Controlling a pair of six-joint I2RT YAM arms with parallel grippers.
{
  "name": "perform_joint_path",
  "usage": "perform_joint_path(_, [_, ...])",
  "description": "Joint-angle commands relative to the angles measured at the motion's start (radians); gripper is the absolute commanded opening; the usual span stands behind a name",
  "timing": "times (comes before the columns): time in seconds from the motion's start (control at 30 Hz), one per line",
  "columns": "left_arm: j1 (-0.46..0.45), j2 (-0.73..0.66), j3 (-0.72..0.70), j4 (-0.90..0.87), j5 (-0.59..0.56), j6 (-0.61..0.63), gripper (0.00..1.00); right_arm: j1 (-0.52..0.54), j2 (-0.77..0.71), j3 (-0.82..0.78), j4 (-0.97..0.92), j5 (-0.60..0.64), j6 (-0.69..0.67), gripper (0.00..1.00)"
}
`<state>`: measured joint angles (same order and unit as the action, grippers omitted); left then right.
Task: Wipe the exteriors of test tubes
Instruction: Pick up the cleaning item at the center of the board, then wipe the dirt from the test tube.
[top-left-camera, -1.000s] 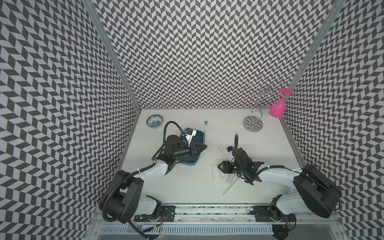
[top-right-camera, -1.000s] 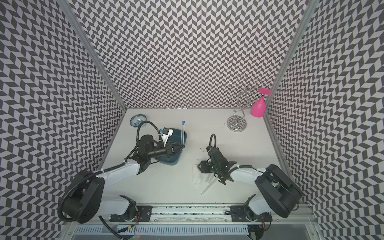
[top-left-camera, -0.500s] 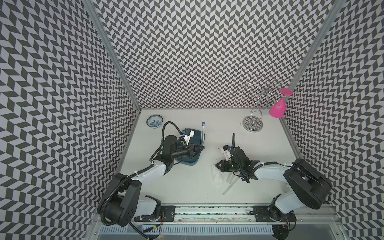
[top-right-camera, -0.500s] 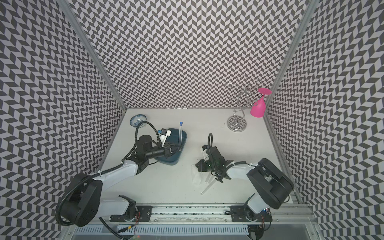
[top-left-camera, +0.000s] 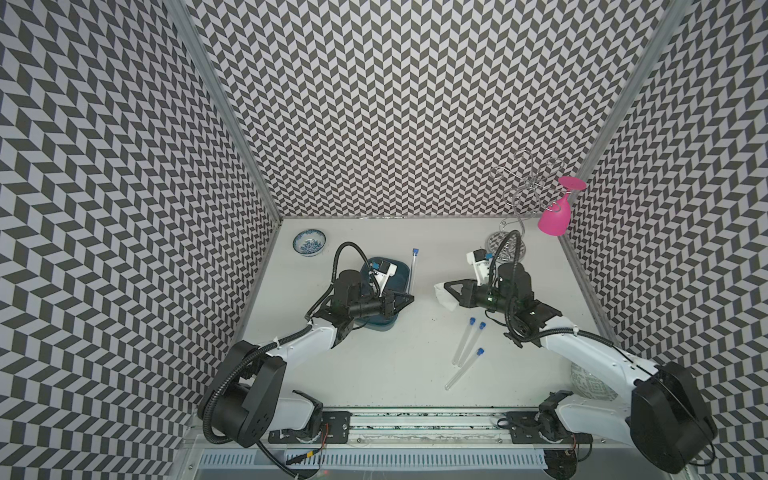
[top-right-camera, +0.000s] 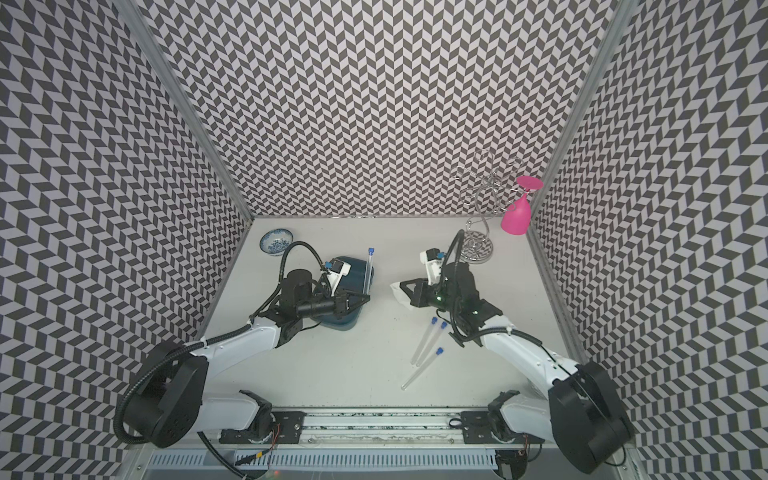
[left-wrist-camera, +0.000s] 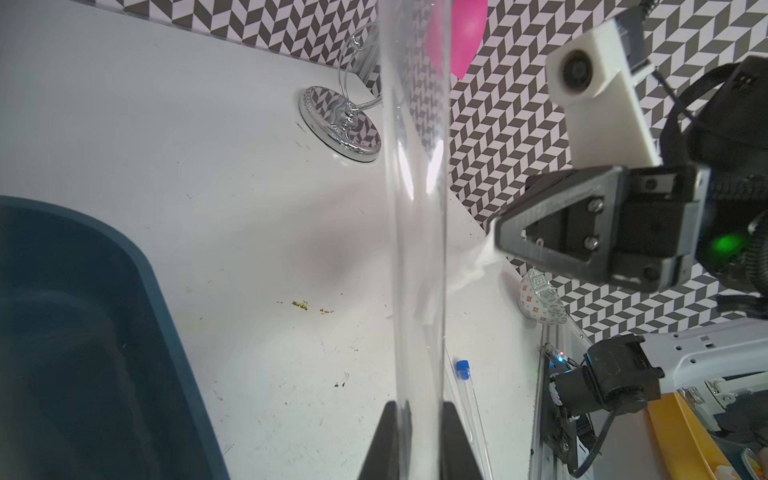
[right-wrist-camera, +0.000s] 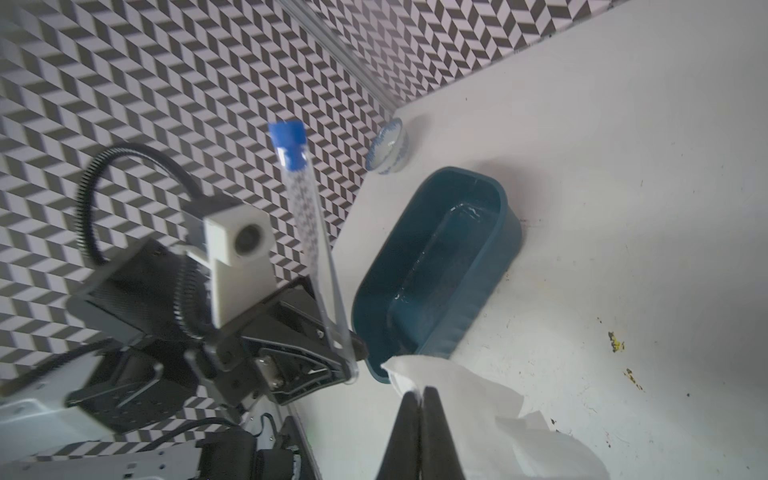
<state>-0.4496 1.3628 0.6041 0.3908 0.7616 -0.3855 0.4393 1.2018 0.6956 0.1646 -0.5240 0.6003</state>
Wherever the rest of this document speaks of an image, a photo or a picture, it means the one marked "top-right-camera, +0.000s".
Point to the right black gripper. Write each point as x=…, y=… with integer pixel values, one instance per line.
x=415, y=296

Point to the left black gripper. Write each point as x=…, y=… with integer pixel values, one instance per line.
x=341, y=304

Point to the test tube blue cap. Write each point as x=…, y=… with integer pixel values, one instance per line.
x=369, y=271
x=420, y=370
x=423, y=340
x=432, y=340

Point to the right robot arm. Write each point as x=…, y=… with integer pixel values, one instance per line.
x=575, y=405

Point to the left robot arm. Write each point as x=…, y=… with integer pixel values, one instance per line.
x=167, y=399

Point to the teal plastic tray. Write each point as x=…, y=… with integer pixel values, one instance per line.
x=353, y=281

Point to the blue white ceramic bowl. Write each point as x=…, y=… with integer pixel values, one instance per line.
x=275, y=242

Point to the pink plastic wine glass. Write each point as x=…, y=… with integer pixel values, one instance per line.
x=517, y=218

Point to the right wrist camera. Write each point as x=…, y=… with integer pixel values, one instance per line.
x=432, y=259

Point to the chrome wire glass rack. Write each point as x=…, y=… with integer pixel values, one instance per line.
x=484, y=193

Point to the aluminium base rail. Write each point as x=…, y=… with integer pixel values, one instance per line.
x=324, y=443

